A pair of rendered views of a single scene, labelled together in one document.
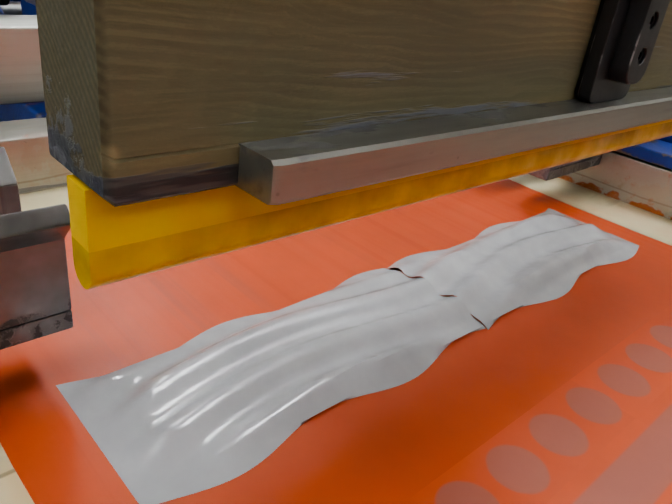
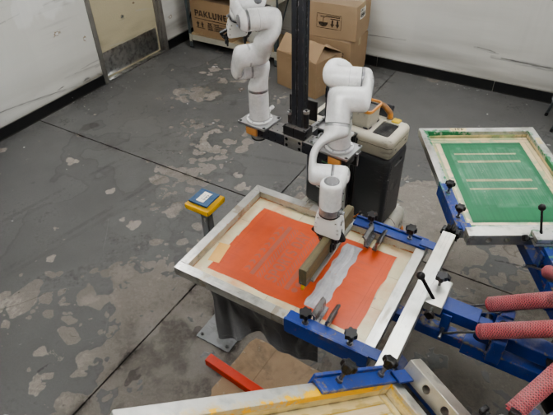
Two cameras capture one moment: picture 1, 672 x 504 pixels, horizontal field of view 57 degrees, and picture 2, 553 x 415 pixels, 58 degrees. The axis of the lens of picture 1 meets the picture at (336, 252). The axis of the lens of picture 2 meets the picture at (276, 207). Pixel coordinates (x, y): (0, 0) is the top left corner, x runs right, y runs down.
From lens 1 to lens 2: 2.01 m
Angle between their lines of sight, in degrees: 112
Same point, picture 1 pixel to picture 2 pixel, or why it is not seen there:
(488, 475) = not seen: hidden behind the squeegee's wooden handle
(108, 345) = (363, 254)
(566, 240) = (317, 296)
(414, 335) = (334, 265)
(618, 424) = not seen: hidden behind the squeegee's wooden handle
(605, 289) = (310, 286)
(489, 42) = not seen: hidden behind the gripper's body
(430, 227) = (341, 293)
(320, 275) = (350, 273)
